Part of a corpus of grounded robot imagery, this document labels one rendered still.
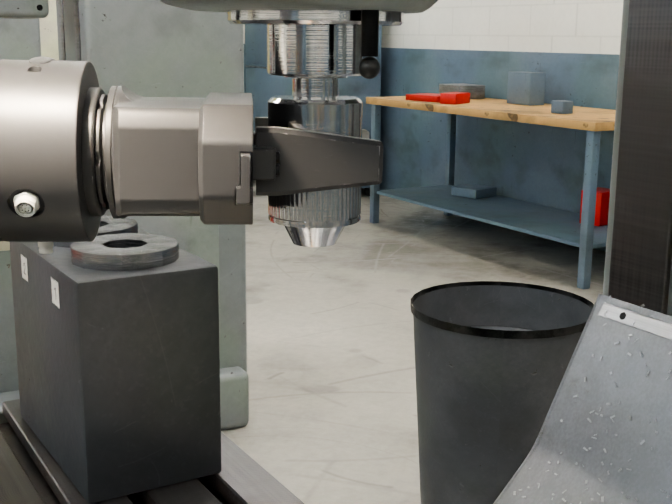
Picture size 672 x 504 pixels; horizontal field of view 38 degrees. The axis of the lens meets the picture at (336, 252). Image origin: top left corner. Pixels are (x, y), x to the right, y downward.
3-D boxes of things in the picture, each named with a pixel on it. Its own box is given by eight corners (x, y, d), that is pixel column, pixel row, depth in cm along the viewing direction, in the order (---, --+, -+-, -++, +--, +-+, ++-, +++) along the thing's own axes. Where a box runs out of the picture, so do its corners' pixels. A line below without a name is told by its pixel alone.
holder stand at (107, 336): (86, 506, 79) (74, 266, 75) (19, 416, 97) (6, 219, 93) (223, 473, 85) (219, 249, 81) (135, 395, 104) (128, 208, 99)
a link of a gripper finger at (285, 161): (379, 194, 47) (251, 193, 47) (382, 127, 47) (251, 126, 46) (384, 199, 46) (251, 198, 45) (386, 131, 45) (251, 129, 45)
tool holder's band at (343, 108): (340, 113, 52) (340, 93, 51) (377, 120, 47) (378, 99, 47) (255, 114, 50) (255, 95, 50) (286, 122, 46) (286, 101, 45)
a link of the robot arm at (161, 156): (253, 64, 42) (-36, 59, 41) (252, 283, 44) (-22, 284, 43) (251, 57, 54) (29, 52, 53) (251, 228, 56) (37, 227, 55)
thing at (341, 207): (339, 209, 53) (340, 113, 52) (375, 224, 49) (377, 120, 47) (256, 214, 51) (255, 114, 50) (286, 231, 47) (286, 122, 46)
